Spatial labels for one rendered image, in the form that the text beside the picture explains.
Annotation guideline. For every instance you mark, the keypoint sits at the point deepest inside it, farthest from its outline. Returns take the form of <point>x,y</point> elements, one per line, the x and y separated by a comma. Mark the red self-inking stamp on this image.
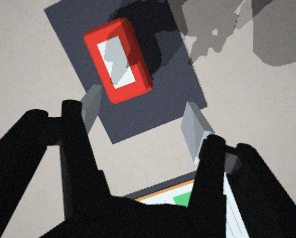
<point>119,60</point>

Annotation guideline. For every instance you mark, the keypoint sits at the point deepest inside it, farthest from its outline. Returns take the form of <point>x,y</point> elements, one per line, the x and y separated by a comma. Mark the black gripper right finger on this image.
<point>265,207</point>

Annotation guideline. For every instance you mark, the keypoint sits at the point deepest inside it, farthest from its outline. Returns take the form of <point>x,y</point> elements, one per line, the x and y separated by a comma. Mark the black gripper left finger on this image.
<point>84,187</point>

